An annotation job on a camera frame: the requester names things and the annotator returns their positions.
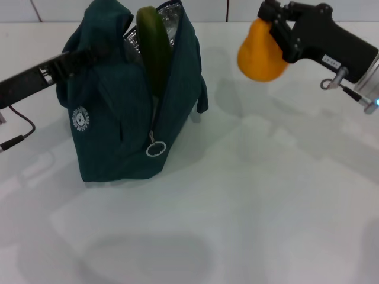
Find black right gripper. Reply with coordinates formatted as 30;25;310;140
256;0;379;84

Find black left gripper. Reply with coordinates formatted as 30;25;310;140
0;47;101;109

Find dark teal insulated bag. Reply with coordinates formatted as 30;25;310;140
56;0;210;183

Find green cucumber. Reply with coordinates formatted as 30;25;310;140
136;5;173;99

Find right gripper cable with plug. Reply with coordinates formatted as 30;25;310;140
320;67;379;115

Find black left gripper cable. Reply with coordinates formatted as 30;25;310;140
0;104;37;154

